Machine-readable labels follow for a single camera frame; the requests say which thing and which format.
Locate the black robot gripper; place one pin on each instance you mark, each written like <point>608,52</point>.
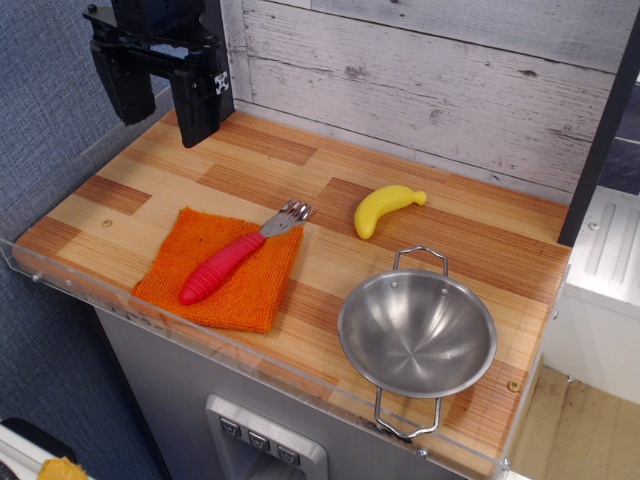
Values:
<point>125,26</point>

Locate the steel bowl with wire handles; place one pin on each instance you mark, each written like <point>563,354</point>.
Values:
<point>418,334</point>

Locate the orange cloth napkin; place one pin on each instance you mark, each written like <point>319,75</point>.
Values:
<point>249,297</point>

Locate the yellow toy banana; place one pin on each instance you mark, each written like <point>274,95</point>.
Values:
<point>381,202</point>

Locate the grey toy cabinet front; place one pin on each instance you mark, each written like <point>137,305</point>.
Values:
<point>171,383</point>

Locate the silver dispenser button panel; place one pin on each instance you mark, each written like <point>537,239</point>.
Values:
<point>250,446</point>

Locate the red handled metal fork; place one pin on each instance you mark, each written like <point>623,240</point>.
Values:
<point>212,272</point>

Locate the clear acrylic guard rail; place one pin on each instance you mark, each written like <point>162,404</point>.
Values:
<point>86,202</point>

